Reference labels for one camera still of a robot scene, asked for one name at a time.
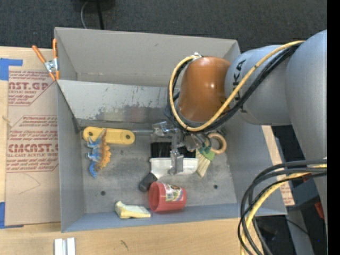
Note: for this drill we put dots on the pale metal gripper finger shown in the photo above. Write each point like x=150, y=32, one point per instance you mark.
x=160, y=127
x=176, y=163

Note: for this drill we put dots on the dark grey rounded object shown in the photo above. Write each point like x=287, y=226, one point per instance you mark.
x=146, y=182

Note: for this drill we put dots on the red plastic cup with print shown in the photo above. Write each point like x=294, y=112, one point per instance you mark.
x=162, y=198

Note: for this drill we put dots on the yellow flat plastic tool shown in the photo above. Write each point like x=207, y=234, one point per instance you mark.
x=119, y=137

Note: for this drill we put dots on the grey metal bin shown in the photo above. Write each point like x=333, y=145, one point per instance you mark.
x=125, y=169

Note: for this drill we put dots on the pale yellow sponge piece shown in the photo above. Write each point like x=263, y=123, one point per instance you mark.
x=131, y=211

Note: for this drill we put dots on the blue and orange toy dinosaur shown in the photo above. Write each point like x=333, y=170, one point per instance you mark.
x=100, y=157

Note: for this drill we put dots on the brown cardboard board red print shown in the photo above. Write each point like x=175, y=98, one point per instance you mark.
x=32, y=190

